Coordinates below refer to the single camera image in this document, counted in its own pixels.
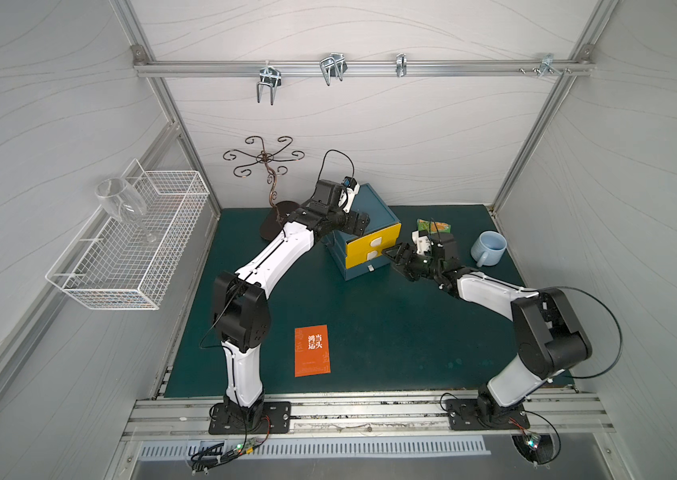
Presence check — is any teal drawer cabinet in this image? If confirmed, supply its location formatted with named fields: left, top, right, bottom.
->
left=322, top=184, right=402, bottom=281

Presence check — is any orange postcard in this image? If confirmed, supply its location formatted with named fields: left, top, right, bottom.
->
left=294, top=325, right=330, bottom=378

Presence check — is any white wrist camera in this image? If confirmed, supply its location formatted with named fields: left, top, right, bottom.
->
left=412, top=230, right=437, bottom=256
left=340, top=176, right=360, bottom=213

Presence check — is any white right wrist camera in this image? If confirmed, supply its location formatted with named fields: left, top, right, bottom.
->
left=412, top=230, right=437, bottom=256

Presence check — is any horizontal aluminium rail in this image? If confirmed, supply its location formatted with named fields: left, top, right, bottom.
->
left=134, top=58, right=596, bottom=79

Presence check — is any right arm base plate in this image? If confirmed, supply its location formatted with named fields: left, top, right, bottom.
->
left=441, top=395, right=530, bottom=431

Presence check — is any double metal hook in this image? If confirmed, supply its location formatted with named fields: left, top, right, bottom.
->
left=256, top=66, right=282, bottom=105

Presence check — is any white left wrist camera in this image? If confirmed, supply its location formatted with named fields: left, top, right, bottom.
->
left=340, top=176, right=360, bottom=213

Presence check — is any round black led puck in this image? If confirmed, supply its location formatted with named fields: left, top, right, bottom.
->
left=512, top=433, right=557, bottom=465

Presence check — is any brown metal jewelry stand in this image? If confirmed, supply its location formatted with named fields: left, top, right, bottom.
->
left=222, top=135, right=304, bottom=241

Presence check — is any wire metal hook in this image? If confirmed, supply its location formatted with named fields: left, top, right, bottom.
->
left=318, top=53, right=348, bottom=86

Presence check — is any clear wine glass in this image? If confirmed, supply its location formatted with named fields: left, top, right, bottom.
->
left=94, top=177, right=158, bottom=243

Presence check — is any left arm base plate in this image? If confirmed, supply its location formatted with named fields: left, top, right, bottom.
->
left=208, top=398, right=292, bottom=435

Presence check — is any small metal clip hook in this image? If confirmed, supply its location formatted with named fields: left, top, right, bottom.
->
left=396, top=53, right=408, bottom=78

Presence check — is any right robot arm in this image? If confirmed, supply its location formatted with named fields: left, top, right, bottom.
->
left=383, top=231, right=593, bottom=426

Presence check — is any white wire basket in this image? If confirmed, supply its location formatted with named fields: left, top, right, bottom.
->
left=46, top=159, right=208, bottom=310

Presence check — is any green table mat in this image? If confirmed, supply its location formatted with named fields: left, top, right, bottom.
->
left=166, top=208, right=517, bottom=398

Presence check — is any white vent strip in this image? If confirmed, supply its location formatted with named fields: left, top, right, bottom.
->
left=138, top=435, right=491, bottom=462

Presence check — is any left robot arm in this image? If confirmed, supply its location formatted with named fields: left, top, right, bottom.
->
left=212, top=177, right=370, bottom=425

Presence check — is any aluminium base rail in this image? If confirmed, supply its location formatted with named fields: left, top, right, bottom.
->
left=122, top=387, right=616, bottom=440

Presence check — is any light blue mug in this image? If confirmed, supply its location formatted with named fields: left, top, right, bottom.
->
left=471, top=231, right=508, bottom=268

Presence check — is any green snack packet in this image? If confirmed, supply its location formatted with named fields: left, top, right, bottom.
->
left=417, top=219, right=452, bottom=234

